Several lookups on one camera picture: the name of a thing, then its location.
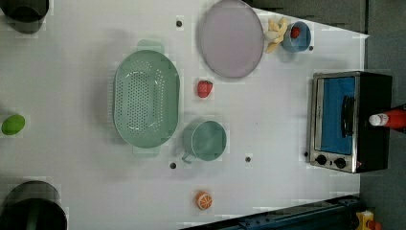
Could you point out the red plush ketchup bottle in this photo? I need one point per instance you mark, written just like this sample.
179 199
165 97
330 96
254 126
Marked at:
395 119

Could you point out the black toaster oven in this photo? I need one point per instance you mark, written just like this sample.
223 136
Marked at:
341 137

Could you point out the green mug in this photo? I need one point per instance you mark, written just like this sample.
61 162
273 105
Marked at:
203 141

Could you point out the pink round plate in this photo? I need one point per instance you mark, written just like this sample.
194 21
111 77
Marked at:
231 39

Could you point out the orange slice toy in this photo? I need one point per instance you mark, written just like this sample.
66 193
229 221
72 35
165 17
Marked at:
203 200

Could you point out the yellow banana peel toy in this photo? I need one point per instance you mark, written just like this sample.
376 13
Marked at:
275 34

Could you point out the blue bowl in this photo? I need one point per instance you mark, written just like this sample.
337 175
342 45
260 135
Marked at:
301 43

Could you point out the red strawberry toy in bowl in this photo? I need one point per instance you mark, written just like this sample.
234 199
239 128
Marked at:
295 32

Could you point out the green lime toy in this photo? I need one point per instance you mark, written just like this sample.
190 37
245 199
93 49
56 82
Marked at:
13 124

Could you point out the yellow and red clamp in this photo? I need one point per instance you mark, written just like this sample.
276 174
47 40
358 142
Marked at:
367 221

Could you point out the blue metal frame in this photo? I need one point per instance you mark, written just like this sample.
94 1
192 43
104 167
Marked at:
332 214

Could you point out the black cylinder post upper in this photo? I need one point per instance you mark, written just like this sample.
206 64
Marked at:
25 16

